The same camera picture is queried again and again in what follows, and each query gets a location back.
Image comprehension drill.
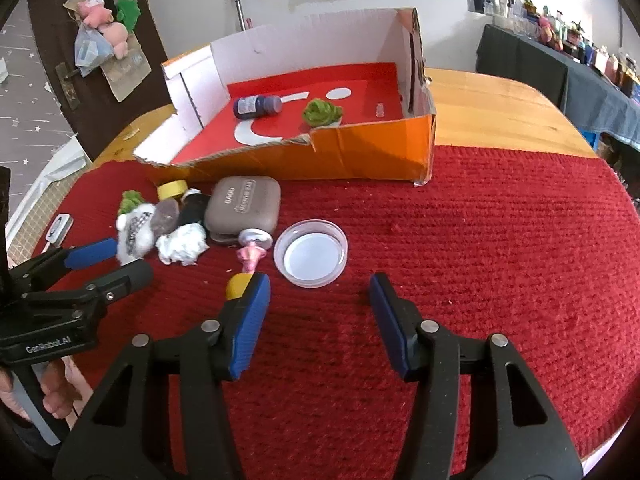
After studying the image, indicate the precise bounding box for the pink plush toy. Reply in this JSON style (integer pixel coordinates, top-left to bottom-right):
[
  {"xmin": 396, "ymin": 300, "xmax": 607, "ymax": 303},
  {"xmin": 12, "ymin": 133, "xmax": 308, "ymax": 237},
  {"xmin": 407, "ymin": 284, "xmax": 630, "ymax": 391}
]
[{"xmin": 77, "ymin": 0, "xmax": 128, "ymax": 58}]

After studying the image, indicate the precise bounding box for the red knitted mat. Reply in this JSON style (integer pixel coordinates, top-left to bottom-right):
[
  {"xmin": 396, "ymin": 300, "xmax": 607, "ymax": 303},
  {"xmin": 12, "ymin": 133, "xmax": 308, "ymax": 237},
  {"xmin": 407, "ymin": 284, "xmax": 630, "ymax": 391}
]
[{"xmin": 32, "ymin": 142, "xmax": 640, "ymax": 480}]

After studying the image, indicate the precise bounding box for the brown paper bag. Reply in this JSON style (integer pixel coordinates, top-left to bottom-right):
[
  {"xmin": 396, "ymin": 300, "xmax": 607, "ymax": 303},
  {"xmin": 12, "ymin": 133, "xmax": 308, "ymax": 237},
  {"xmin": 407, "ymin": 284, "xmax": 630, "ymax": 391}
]
[{"xmin": 102, "ymin": 35, "xmax": 152, "ymax": 102}]

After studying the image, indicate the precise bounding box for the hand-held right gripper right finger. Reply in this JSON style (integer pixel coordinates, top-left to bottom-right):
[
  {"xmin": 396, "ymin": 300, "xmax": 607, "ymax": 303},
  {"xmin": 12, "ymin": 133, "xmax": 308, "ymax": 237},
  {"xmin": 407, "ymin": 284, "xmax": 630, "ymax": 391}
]
[{"xmin": 368, "ymin": 272, "xmax": 586, "ymax": 480}]

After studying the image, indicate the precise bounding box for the row of bottles and jars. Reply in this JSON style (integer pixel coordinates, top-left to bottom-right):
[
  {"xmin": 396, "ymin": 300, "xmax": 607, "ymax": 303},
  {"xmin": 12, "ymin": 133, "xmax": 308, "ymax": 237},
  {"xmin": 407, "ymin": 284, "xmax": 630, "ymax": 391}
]
[{"xmin": 492, "ymin": 0, "xmax": 640, "ymax": 101}]

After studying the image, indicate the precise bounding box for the table with dark cloth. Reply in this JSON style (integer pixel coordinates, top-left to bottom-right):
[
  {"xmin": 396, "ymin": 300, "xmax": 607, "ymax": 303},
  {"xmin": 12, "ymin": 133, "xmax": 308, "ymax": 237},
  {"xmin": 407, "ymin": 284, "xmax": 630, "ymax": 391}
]
[{"xmin": 475, "ymin": 24, "xmax": 640, "ymax": 151}]

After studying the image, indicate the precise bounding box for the metal door handle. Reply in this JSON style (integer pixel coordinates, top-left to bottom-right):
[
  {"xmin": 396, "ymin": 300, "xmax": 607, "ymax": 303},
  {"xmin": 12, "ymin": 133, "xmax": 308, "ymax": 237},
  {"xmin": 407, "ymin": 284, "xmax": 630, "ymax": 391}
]
[{"xmin": 56, "ymin": 62, "xmax": 83, "ymax": 109}]

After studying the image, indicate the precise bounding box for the small white device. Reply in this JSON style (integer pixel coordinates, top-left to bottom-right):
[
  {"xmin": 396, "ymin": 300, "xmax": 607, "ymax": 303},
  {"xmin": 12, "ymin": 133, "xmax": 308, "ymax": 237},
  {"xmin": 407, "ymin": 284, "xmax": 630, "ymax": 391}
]
[{"xmin": 44, "ymin": 213, "xmax": 75, "ymax": 247}]

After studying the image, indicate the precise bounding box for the green fuzzy ball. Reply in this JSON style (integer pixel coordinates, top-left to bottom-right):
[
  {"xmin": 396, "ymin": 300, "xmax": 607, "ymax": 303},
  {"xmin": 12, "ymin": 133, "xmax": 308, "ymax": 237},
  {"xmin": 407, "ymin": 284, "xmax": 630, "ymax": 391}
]
[
  {"xmin": 118, "ymin": 190, "xmax": 145, "ymax": 216},
  {"xmin": 301, "ymin": 98, "xmax": 345, "ymax": 128}
]

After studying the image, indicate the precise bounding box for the stick with orange tip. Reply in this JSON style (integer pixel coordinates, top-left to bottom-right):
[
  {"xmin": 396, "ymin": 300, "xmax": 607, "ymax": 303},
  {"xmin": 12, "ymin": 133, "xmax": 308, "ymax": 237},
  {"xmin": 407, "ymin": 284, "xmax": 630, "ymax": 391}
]
[{"xmin": 230, "ymin": 0, "xmax": 253, "ymax": 33}]

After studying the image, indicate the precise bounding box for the brown door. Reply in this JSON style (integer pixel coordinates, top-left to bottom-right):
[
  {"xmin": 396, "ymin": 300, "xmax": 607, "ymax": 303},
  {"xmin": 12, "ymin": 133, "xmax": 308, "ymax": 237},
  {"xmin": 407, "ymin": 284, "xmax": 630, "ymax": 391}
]
[{"xmin": 25, "ymin": 0, "xmax": 168, "ymax": 161}]

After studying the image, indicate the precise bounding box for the clear bag of white cotton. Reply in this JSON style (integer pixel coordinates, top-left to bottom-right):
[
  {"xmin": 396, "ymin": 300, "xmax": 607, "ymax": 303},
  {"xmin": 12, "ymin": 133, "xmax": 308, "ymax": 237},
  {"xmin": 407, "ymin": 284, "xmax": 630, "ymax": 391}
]
[{"xmin": 116, "ymin": 203, "xmax": 158, "ymax": 266}]

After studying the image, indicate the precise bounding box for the green plush toy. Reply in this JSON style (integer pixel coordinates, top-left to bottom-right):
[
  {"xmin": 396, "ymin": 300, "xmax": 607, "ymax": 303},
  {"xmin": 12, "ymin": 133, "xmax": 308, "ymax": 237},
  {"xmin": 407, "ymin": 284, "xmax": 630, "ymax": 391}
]
[{"xmin": 114, "ymin": 0, "xmax": 142, "ymax": 33}]

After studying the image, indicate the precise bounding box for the clear plastic cup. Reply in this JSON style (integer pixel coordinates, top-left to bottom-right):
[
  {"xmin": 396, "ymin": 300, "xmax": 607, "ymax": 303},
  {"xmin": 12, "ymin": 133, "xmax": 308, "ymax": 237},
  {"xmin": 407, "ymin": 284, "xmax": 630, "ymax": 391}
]
[{"xmin": 203, "ymin": 176, "xmax": 282, "ymax": 246}]

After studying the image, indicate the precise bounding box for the yellow bottle cap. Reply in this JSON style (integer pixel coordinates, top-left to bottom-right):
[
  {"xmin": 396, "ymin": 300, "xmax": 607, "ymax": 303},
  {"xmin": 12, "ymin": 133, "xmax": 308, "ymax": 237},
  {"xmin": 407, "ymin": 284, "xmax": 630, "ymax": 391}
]
[{"xmin": 157, "ymin": 180, "xmax": 189, "ymax": 202}]

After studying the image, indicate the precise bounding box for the crumpled white paper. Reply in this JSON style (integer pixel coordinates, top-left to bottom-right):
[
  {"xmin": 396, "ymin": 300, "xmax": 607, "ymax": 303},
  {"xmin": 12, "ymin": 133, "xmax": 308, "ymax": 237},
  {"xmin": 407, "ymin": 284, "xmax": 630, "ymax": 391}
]
[{"xmin": 156, "ymin": 222, "xmax": 210, "ymax": 267}]

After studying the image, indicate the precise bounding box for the person's left hand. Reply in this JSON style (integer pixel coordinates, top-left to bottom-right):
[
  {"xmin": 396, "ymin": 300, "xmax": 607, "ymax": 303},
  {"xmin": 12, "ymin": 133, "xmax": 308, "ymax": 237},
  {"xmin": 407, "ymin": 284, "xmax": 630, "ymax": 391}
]
[{"xmin": 40, "ymin": 359, "xmax": 95, "ymax": 420}]

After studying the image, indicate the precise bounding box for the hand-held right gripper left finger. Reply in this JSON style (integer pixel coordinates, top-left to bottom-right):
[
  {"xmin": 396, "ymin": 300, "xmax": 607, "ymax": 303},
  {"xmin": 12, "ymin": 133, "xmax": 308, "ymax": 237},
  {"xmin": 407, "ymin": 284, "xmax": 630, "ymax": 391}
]
[{"xmin": 52, "ymin": 271, "xmax": 273, "ymax": 480}]

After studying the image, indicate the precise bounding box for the orange and white cardboard box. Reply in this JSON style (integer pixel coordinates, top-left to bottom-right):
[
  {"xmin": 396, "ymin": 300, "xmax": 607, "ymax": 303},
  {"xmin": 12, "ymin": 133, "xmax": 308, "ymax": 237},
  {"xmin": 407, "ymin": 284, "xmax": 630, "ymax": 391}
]
[{"xmin": 132, "ymin": 7, "xmax": 437, "ymax": 187}]

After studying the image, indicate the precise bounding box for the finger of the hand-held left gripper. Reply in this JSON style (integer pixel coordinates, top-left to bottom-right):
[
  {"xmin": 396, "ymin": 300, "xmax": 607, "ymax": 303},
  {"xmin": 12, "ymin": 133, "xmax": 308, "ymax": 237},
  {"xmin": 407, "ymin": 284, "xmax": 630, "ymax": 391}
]
[
  {"xmin": 22, "ymin": 259, "xmax": 155, "ymax": 311},
  {"xmin": 7, "ymin": 237, "xmax": 118, "ymax": 286}
]

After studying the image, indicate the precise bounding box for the clear plastic lid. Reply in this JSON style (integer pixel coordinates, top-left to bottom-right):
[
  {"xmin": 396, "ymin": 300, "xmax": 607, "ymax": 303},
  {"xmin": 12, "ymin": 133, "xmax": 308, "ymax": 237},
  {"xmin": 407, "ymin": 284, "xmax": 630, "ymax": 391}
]
[{"xmin": 273, "ymin": 219, "xmax": 349, "ymax": 289}]

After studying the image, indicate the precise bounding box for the blue paint bottle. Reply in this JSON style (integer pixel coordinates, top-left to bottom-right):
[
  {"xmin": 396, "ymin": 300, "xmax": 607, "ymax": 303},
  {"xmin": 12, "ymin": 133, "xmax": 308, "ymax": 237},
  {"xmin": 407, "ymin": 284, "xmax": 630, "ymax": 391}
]
[{"xmin": 233, "ymin": 95, "xmax": 284, "ymax": 121}]

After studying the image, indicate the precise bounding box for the grey plastic bag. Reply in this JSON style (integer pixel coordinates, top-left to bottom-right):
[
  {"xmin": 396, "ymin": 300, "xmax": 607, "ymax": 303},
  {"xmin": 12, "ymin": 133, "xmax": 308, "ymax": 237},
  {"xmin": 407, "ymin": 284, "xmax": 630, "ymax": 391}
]
[{"xmin": 75, "ymin": 25, "xmax": 113, "ymax": 78}]

